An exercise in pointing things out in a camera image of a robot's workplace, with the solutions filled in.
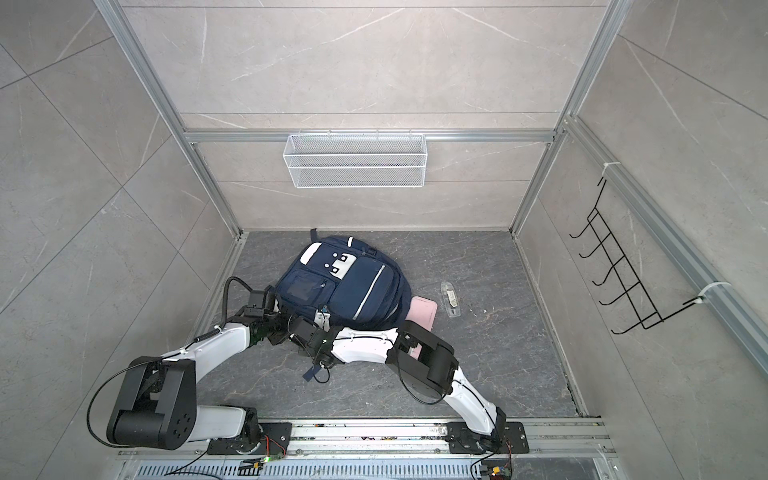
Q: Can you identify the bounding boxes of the navy blue student backpack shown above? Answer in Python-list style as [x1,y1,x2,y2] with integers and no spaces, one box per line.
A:
[273,230,412,331]

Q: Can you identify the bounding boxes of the pink pencil case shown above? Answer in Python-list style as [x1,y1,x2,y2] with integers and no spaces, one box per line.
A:
[406,296,438,359]

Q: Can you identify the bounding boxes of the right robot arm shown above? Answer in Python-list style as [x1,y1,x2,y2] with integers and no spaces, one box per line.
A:
[287,317,506,452]

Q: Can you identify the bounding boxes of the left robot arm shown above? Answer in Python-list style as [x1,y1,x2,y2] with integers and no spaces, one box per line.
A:
[86,276,280,454]

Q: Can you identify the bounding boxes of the small clear plastic object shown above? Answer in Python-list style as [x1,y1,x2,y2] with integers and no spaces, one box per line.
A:
[440,281,461,318]

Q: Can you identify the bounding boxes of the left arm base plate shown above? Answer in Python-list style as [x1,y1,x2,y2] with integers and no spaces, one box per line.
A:
[206,422,293,457]

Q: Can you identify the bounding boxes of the white wire mesh basket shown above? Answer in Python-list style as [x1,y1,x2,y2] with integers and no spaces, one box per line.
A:
[283,133,428,189]

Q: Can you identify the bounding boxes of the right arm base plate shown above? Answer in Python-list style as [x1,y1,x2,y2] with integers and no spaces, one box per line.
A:
[444,422,530,455]

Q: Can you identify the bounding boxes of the aluminium front rail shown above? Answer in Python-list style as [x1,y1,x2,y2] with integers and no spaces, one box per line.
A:
[106,418,626,479]

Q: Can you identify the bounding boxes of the black wire hook rack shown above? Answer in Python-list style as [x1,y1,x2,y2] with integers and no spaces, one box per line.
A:
[568,177,705,336]

